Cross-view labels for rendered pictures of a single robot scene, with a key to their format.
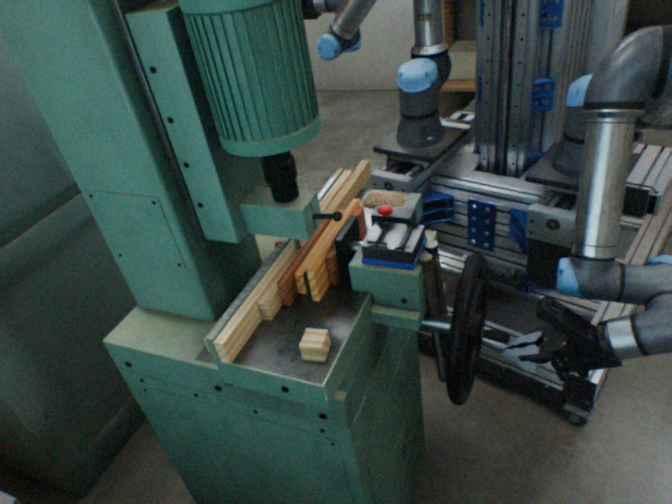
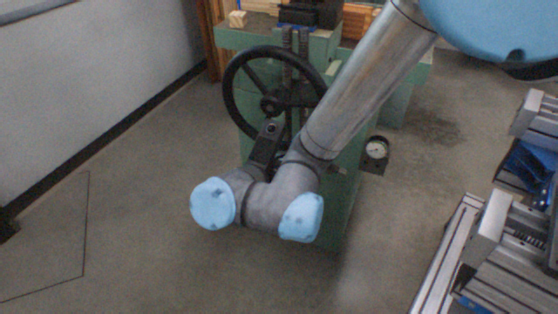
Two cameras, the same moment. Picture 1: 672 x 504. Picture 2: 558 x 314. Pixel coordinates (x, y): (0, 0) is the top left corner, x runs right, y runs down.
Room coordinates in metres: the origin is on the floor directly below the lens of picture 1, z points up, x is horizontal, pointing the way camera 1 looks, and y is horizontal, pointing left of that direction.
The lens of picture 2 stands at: (0.63, -0.89, 1.23)
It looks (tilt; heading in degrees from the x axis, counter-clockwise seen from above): 42 degrees down; 84
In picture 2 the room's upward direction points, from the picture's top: straight up
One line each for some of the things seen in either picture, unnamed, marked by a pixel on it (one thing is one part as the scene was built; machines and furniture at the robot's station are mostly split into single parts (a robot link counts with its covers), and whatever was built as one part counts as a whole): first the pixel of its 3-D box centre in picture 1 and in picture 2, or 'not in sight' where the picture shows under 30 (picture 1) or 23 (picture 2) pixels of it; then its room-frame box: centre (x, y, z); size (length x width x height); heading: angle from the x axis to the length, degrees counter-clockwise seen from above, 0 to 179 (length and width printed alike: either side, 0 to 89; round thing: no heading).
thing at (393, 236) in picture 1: (394, 234); (311, 12); (0.80, -0.12, 0.99); 0.13 x 0.11 x 0.06; 151
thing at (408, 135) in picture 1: (419, 123); not in sight; (1.54, -0.35, 0.87); 0.15 x 0.15 x 0.10
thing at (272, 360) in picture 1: (357, 277); (316, 45); (0.83, -0.04, 0.87); 0.61 x 0.30 x 0.06; 151
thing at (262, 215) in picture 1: (282, 215); not in sight; (0.87, 0.08, 1.03); 0.14 x 0.07 x 0.09; 61
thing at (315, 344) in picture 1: (315, 344); (238, 19); (0.62, 0.06, 0.92); 0.04 x 0.04 x 0.04; 69
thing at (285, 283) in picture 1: (309, 256); not in sight; (0.86, 0.05, 0.93); 0.24 x 0.02 x 0.06; 151
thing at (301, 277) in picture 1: (324, 248); not in sight; (0.88, 0.01, 0.92); 0.23 x 0.02 x 0.05; 151
